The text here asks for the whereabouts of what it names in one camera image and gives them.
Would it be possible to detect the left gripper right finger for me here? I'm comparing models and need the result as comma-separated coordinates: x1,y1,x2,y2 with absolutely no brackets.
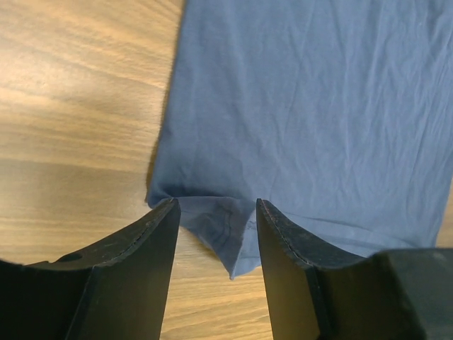
256,200,452,339

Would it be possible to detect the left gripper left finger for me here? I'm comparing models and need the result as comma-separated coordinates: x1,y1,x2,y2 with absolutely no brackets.
1,199,180,339

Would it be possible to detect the blue tank top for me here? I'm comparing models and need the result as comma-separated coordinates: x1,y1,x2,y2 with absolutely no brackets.
147,1,452,277

